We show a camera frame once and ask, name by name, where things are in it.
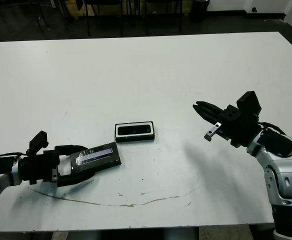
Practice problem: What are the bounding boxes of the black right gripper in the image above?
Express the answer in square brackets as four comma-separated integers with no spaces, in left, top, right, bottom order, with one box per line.
[192,100,262,148]

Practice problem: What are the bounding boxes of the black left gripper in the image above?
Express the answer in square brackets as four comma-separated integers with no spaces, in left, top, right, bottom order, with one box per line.
[19,144,97,188]

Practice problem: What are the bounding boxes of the black box lid silver label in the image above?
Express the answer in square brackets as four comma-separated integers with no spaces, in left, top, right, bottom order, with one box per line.
[70,142,123,176]

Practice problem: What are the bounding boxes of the slim black camera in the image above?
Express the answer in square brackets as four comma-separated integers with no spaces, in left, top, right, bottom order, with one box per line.
[117,124,152,136]

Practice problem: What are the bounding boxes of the black box base white liner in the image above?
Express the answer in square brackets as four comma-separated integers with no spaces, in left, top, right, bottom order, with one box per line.
[114,120,156,143]

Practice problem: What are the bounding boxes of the black trash bin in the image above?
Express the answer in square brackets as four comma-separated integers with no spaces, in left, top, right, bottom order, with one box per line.
[190,0,211,22]

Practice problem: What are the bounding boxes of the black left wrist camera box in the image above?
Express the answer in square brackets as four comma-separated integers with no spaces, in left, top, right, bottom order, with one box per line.
[25,130,49,157]

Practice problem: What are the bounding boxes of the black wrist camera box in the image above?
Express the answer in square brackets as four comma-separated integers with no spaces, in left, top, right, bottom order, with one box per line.
[236,91,262,117]
[25,130,49,157]

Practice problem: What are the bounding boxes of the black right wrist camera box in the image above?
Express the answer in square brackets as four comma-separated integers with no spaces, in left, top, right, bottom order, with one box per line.
[236,91,262,117]

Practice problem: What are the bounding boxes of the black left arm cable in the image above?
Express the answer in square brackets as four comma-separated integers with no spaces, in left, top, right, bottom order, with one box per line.
[0,151,28,161]

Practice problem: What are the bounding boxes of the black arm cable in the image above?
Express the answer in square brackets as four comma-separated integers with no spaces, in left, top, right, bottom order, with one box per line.
[258,121,287,136]
[0,151,28,161]

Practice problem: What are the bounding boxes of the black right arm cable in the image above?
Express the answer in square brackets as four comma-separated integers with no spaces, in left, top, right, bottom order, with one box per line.
[258,121,287,136]

